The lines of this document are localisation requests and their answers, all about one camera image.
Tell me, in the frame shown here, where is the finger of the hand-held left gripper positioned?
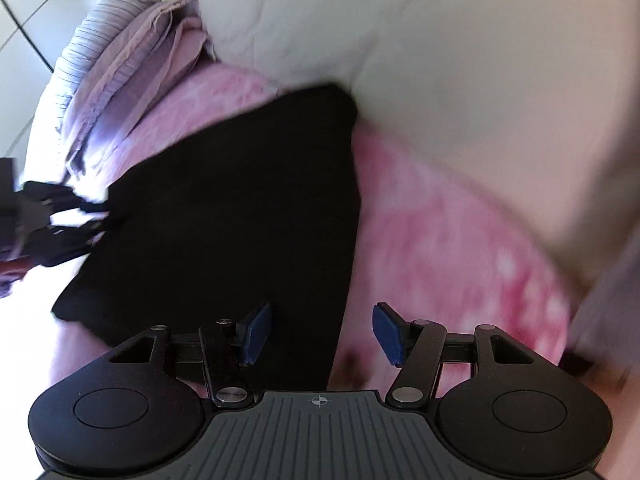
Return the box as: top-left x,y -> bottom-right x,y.
37,220 -> 108,266
22,180 -> 108,211

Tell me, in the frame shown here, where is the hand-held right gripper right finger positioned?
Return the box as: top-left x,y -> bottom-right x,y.
372,302 -> 538,406

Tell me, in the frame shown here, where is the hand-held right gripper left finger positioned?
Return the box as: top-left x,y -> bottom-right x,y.
107,302 -> 275,407

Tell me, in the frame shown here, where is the black garment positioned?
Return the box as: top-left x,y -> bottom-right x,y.
51,85 -> 363,391

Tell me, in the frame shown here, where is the pink rose blanket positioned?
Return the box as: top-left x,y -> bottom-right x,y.
0,60 -> 640,480

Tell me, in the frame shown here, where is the white wardrobe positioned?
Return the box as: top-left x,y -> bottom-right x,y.
0,0 -> 66,161

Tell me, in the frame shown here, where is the pink pillow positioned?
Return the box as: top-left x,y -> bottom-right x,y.
70,0 -> 216,176

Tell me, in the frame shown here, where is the striped white quilt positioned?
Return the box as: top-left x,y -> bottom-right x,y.
30,0 -> 166,186

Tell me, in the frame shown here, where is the cream duvet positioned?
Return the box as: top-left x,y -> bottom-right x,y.
165,0 -> 640,283

